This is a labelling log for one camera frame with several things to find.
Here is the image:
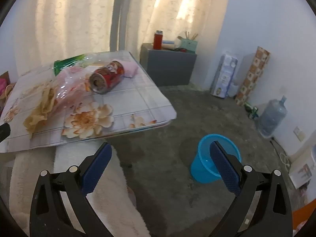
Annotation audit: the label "red drink can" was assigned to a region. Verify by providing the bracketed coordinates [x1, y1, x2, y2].
[89, 60, 125, 95]

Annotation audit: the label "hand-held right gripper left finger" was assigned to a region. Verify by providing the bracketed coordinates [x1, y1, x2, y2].
[30, 142, 113, 237]

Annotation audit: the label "patterned wrapping paper roll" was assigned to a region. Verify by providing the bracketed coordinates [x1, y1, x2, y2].
[234, 46, 271, 106]

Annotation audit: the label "brown cardboard box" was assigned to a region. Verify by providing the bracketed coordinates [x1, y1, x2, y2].
[0, 71, 16, 104]

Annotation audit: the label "grey cabinet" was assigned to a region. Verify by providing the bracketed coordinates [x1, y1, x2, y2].
[140, 43, 197, 87]

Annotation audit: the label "wooden chopsticks bundle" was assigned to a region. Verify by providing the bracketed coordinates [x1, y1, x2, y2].
[184, 31, 199, 41]

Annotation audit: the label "cream patterned curtain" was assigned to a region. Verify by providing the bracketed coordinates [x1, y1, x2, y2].
[118, 0, 232, 55]
[13, 0, 119, 78]

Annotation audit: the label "wall outlet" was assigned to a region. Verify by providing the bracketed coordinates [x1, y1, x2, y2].
[294, 126, 305, 142]

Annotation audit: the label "white tissue pack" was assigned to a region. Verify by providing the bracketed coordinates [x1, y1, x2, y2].
[210, 51, 239, 99]

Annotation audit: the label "white cable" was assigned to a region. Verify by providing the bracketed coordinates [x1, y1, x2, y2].
[279, 152, 292, 172]

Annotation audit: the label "blue mesh waste basket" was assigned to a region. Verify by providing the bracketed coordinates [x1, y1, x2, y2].
[190, 134, 242, 183]

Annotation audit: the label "red thermos bottle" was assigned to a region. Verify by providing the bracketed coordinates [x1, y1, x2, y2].
[153, 30, 164, 50]

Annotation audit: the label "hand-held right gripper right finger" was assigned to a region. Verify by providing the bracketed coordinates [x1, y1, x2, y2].
[209, 141, 293, 237]

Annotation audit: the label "green plastic bottle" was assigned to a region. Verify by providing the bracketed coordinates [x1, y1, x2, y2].
[54, 53, 116, 76]

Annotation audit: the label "paper bag with orange handles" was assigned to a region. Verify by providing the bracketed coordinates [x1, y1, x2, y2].
[3, 84, 16, 100]

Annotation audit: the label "white cardboard box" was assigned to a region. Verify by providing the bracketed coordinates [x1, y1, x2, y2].
[289, 153, 314, 188]

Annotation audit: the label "black cable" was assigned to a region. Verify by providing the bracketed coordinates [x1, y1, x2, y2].
[270, 136, 284, 153]

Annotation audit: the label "pink sponge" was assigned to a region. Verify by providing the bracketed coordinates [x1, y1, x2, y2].
[122, 61, 139, 78]

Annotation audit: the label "teal pen holder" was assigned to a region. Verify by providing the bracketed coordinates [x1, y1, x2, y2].
[180, 39, 198, 53]

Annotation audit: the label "clear pink plastic bag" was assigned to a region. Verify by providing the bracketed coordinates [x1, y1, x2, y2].
[49, 67, 95, 114]

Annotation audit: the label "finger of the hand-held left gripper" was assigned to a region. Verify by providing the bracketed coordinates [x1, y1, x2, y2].
[0, 123, 11, 144]

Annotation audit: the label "large water jug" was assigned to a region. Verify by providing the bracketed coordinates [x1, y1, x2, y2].
[257, 95, 288, 137]

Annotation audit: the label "floral tablecloth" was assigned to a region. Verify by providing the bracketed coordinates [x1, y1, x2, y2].
[0, 51, 177, 153]

